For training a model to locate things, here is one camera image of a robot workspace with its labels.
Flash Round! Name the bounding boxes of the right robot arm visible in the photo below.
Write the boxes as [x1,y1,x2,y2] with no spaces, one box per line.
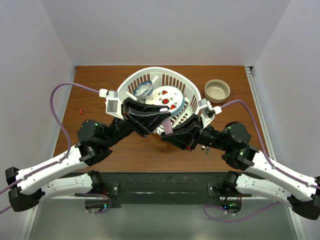
[161,115,320,220]

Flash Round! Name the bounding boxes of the pink highlighter pen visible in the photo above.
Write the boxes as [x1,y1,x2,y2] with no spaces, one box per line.
[163,118,173,135]

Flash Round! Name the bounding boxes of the white plastic dish basket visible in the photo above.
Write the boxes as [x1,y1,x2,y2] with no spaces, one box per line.
[117,67,201,128]

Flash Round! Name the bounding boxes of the purple highlighter cap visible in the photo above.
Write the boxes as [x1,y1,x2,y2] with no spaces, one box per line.
[159,108,169,112]

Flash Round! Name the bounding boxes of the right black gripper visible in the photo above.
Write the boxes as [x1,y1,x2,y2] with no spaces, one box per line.
[160,113,230,152]

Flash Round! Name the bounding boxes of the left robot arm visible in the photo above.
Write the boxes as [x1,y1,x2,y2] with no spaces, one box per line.
[5,97,171,212]

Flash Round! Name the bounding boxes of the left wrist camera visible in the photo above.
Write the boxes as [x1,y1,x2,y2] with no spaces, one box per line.
[98,88,124,120]

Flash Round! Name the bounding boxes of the watermelon pattern plate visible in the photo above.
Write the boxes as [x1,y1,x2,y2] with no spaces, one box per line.
[145,85,185,116]

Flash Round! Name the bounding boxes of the beige ceramic bowl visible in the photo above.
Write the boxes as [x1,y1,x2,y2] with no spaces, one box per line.
[204,79,231,104]

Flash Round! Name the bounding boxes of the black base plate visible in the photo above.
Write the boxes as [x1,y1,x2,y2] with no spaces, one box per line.
[74,171,266,209]

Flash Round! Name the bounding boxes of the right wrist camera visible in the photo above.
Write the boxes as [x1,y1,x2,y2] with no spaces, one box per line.
[198,98,222,129]

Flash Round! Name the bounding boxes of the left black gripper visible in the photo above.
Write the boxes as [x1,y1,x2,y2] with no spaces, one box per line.
[102,97,172,148]

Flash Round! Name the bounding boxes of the blue white patterned bowl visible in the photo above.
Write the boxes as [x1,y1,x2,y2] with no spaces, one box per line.
[133,80,154,100]

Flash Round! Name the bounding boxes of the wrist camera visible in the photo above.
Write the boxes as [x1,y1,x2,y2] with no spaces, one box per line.
[198,98,222,129]
[98,88,124,120]

